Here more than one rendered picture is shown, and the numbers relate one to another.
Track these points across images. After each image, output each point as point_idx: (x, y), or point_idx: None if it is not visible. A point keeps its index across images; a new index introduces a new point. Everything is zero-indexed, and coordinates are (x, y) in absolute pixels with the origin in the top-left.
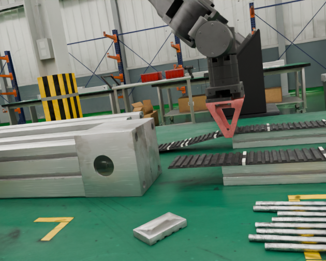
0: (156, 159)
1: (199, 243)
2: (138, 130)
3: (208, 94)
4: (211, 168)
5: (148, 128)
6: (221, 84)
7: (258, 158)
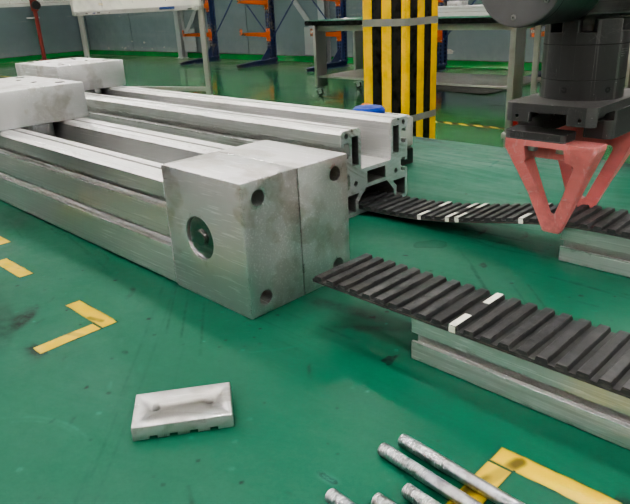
0: (330, 246)
1: (202, 478)
2: (269, 183)
3: (511, 116)
4: None
5: (316, 178)
6: (560, 94)
7: (495, 329)
